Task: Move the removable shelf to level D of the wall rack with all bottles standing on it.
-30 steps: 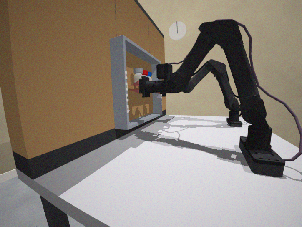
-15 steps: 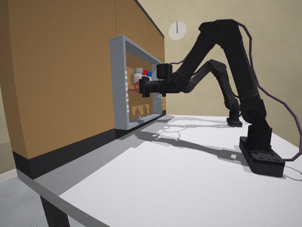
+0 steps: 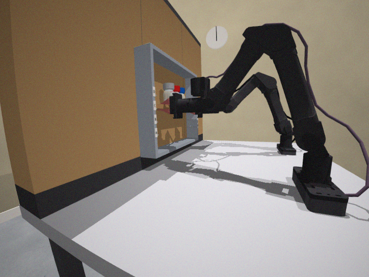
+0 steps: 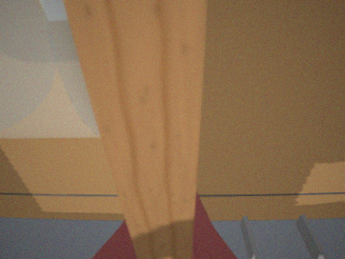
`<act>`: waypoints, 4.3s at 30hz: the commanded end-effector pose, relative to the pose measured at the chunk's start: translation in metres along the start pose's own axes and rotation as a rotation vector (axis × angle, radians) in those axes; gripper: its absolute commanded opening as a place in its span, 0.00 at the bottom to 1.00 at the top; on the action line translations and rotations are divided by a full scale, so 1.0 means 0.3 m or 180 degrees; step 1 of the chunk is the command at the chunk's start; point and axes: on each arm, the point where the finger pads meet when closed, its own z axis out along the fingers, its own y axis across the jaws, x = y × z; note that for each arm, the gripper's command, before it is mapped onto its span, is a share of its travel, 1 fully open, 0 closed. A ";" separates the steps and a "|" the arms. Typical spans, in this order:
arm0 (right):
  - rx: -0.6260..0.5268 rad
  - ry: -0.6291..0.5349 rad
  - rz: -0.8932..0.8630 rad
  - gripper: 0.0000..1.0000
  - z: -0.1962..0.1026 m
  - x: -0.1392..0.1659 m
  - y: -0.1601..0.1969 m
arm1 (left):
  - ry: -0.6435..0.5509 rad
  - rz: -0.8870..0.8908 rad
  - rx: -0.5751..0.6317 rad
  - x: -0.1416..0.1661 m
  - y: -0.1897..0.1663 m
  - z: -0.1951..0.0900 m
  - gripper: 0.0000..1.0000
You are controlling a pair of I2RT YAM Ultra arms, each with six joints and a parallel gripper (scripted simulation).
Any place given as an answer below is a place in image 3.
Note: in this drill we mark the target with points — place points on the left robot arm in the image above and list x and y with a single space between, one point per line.
308 130

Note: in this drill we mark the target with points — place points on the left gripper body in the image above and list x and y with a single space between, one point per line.
179 105

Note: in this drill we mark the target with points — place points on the grey rectangular rack frame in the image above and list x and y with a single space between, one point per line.
144 56

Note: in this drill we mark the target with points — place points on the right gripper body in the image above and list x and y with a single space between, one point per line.
200 114

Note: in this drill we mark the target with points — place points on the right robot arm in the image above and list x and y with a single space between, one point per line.
268 87

